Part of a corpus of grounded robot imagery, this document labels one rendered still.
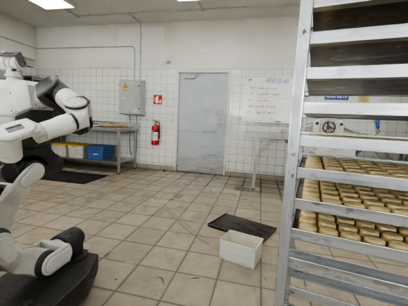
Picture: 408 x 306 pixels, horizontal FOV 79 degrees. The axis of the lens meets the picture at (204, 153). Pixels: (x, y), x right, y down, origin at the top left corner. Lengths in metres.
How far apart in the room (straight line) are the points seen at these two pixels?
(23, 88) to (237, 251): 1.69
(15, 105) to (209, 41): 4.28
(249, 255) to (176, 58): 4.17
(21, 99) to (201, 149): 4.07
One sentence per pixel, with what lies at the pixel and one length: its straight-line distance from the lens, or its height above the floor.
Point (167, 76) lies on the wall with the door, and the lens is 5.31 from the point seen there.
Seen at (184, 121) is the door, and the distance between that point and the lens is 5.14.
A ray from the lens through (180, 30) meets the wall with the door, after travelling 5.45.
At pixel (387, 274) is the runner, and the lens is 1.33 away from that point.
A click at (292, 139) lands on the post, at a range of 0.71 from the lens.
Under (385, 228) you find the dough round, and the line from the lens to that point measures 0.97.
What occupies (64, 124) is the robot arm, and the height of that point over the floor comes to 1.06.
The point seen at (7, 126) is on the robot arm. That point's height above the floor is 1.05.
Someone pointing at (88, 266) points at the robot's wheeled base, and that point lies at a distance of 1.82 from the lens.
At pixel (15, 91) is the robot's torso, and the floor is 1.18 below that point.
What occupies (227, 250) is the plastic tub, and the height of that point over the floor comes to 0.09.
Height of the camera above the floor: 1.09
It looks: 7 degrees down
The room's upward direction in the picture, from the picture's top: 3 degrees clockwise
